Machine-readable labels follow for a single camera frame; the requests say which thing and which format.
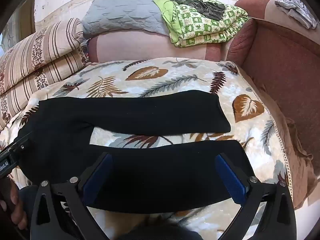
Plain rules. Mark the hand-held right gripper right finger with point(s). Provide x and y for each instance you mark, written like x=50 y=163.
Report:
x=231 y=180

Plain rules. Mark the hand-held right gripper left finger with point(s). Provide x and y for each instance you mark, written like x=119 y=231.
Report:
x=96 y=180

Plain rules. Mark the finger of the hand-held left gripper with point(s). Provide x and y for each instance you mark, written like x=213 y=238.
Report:
x=21 y=143

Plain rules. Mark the black pants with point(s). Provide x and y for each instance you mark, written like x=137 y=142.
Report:
x=150 y=170

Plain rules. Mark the person's left hand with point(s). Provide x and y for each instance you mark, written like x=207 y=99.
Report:
x=18 y=213

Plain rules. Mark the tan sofa cover cloth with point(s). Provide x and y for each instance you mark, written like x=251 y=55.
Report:
x=297 y=160

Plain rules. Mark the striped floral folded quilt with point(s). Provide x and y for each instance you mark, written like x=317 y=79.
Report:
x=42 y=55

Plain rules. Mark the pink red sofa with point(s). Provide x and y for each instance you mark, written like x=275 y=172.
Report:
x=287 y=80

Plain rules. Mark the leaf print blanket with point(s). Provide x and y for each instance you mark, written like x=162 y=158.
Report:
x=160 y=77

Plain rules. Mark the green patterned folded blanket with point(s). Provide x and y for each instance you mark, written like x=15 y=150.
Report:
x=210 y=27

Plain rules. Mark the grey quilted pillow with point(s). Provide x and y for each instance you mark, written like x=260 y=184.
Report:
x=125 y=15

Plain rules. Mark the dark grey crumpled cloth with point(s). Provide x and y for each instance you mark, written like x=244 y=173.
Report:
x=202 y=7

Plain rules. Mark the grey white crumpled garment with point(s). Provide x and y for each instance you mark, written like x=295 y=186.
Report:
x=296 y=10

